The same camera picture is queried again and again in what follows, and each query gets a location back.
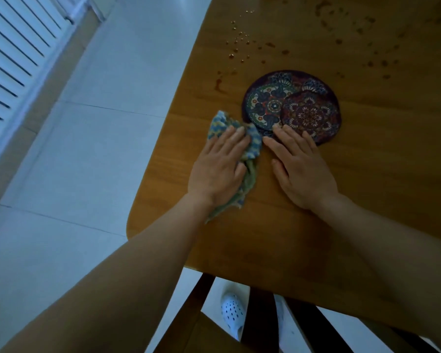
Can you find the teal floral patterned coaster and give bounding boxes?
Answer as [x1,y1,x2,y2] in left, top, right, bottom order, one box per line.
[246,83,298,133]

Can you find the brown liquid spill droplets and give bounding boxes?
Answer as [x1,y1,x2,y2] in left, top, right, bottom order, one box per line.
[214,0,441,95]

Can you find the white perforated clog shoe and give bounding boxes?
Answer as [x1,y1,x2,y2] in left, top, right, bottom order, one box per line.
[220,292,248,342]

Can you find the large dark patterned round mat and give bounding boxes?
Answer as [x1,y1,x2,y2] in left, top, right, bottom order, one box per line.
[242,70,342,146]

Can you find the person's left forearm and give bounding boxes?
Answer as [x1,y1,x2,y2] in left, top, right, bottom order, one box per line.
[0,194,221,353]

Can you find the person's right hand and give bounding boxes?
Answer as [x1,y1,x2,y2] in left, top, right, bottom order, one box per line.
[262,124,339,212]

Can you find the blue yellow checkered cloth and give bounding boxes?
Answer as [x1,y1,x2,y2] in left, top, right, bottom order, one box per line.
[205,110,263,223]

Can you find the person's right forearm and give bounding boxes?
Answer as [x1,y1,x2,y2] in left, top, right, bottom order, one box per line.
[310,193,441,353]

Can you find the wooden chair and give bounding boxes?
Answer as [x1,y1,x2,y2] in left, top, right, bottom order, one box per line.
[154,273,441,353]

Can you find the maroon mandala patterned coaster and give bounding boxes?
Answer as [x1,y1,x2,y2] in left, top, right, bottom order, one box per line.
[280,90,342,145]

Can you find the white louvered radiator cover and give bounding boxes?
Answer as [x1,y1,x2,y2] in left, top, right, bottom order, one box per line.
[0,0,90,180]

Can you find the person's left hand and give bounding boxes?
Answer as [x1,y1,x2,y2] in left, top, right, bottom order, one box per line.
[187,125,252,210]

